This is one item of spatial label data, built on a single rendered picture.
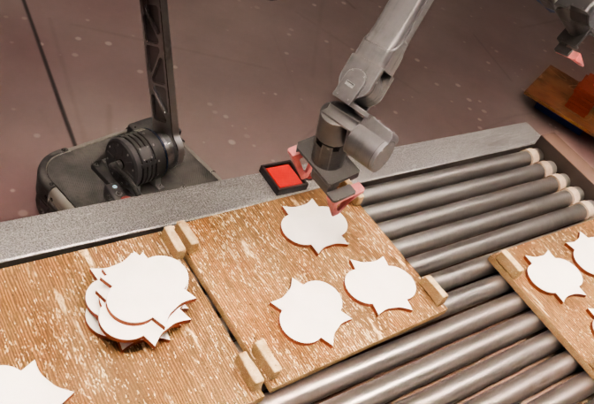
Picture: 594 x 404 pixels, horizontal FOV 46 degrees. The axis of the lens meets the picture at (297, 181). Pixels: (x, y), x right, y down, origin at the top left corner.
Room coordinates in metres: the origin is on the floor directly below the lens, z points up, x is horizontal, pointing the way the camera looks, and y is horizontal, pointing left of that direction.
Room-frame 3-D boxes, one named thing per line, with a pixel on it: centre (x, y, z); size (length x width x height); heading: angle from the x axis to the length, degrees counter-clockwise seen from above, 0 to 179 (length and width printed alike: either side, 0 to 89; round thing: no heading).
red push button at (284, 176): (1.13, 0.03, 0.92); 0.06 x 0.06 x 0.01; 48
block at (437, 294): (0.97, -0.32, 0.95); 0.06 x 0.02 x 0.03; 50
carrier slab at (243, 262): (0.91, -0.09, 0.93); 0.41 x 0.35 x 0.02; 140
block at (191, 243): (0.85, 0.14, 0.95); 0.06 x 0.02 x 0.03; 50
